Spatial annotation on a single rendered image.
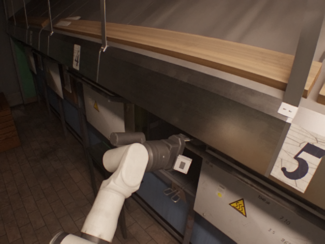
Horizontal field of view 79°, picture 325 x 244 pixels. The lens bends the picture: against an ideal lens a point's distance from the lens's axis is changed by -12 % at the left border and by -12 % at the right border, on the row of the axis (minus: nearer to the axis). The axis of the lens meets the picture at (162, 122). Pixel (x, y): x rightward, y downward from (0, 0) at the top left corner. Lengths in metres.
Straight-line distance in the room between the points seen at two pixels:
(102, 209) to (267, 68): 0.51
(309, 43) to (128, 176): 0.48
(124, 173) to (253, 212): 0.61
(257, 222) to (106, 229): 0.65
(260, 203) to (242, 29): 0.63
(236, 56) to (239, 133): 0.21
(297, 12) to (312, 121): 0.43
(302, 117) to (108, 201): 0.47
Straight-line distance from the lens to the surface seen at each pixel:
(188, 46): 0.73
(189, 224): 1.59
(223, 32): 0.80
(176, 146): 0.67
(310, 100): 0.56
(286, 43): 0.71
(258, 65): 0.60
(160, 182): 1.69
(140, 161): 0.54
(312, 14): 0.52
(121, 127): 1.45
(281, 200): 0.72
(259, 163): 0.59
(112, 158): 0.58
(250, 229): 1.03
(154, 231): 2.23
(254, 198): 0.92
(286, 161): 0.56
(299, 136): 0.54
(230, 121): 0.60
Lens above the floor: 1.86
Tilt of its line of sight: 29 degrees down
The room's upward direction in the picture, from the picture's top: 3 degrees clockwise
